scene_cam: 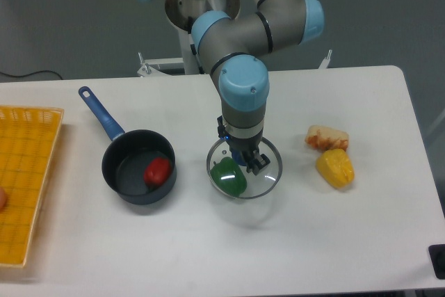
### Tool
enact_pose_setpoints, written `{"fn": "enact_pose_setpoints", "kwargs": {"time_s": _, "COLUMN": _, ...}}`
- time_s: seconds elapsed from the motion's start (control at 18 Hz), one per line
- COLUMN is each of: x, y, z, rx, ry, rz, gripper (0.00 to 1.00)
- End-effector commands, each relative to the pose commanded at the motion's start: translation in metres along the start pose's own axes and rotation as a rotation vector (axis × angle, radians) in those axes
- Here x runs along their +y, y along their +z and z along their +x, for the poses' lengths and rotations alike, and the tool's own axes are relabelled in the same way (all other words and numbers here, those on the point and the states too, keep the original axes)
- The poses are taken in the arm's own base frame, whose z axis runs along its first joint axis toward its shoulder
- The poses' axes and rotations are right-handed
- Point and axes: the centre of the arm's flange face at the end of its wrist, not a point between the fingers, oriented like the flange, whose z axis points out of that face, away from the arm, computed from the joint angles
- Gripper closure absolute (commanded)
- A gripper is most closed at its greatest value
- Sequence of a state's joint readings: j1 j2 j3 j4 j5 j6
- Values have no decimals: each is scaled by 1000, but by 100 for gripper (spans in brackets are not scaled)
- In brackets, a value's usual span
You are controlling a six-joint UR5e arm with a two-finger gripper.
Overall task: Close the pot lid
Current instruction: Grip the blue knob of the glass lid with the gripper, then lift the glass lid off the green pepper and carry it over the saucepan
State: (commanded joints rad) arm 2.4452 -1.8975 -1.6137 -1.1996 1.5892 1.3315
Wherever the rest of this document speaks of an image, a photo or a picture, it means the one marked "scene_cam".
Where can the yellow bell pepper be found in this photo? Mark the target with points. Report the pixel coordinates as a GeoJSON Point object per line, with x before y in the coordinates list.
{"type": "Point", "coordinates": [336, 168]}

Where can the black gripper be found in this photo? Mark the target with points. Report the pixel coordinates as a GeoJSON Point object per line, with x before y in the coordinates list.
{"type": "Point", "coordinates": [244, 145]}

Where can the toy pizza bread slice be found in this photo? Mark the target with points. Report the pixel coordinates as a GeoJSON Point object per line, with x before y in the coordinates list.
{"type": "Point", "coordinates": [326, 138]}

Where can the green bell pepper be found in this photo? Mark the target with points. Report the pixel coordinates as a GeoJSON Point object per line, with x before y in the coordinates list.
{"type": "Point", "coordinates": [228, 177]}

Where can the yellow woven basket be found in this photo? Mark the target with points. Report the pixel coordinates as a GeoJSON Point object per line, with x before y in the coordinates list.
{"type": "Point", "coordinates": [29, 136]}

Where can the dark pot with blue handle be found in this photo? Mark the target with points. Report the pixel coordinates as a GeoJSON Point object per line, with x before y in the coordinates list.
{"type": "Point", "coordinates": [130, 152]}

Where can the glass pot lid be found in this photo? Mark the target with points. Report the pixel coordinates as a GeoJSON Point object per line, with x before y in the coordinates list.
{"type": "Point", "coordinates": [258, 185]}

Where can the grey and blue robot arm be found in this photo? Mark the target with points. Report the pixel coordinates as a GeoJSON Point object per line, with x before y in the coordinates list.
{"type": "Point", "coordinates": [241, 81]}

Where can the red bell pepper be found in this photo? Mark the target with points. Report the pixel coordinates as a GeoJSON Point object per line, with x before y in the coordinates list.
{"type": "Point", "coordinates": [157, 172]}

